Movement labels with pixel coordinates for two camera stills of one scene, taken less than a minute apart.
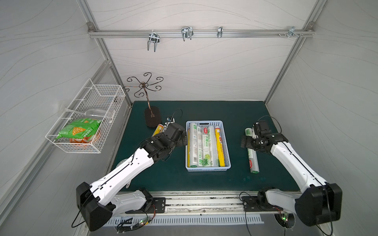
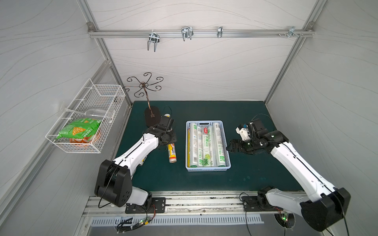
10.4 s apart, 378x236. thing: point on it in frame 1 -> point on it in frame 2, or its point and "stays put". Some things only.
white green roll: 252,156 -> 220,159
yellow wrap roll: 188,147 stays put
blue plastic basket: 227,162 stays put
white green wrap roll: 213,156 stays put
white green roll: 206,146 stays put
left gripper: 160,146 -> 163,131
